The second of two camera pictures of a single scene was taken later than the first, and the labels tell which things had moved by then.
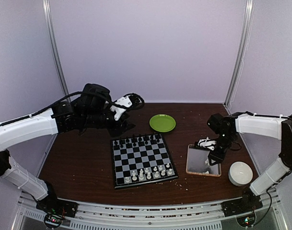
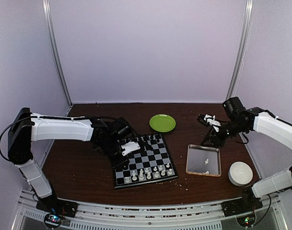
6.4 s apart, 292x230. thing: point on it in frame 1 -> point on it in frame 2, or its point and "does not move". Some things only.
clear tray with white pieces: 197,162 does not move
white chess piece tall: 149,176 does not move
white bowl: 240,173 does not move
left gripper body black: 114,131 -> 115,162
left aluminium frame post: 49,27 does not move
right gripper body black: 221,154 -> 220,141
